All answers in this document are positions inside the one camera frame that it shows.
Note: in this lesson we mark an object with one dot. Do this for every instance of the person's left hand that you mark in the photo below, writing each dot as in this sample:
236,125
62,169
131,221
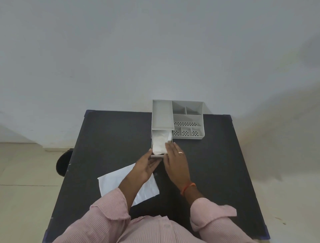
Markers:
141,170

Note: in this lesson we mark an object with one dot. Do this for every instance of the person's right hand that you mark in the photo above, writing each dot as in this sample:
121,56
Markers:
178,167

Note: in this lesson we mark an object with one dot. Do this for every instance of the person's right middle finger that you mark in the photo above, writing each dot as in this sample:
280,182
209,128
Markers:
174,149

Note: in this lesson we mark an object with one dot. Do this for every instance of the person's right little finger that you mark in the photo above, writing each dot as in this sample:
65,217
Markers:
185,157

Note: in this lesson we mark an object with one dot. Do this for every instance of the person's left thumb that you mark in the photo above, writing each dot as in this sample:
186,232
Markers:
148,154

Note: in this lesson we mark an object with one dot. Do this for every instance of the person's right thumb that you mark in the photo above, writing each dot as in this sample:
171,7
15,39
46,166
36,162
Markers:
165,165

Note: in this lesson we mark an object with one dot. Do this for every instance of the grey organizer drawer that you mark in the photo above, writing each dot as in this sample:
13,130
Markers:
156,155

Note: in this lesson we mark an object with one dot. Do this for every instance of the person's right forearm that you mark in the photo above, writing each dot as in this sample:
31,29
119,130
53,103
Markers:
200,200

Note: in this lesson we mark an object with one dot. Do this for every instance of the person's left forearm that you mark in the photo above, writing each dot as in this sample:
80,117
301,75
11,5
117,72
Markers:
125,195

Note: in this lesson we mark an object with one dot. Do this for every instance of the white folded cloth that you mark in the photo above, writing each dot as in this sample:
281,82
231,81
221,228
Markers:
160,142

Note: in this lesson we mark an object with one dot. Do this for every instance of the orange wrist thread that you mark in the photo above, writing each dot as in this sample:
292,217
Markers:
186,188

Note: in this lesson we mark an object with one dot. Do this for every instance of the grey plastic desk organizer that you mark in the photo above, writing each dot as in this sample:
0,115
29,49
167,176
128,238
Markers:
162,115

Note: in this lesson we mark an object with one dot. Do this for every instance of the white plastic bag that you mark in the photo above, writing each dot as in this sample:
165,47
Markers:
112,180

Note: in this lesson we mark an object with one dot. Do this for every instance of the pink striped shirt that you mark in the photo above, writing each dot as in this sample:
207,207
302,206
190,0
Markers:
155,230

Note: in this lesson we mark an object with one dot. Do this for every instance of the black round stool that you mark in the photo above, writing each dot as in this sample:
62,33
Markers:
62,162

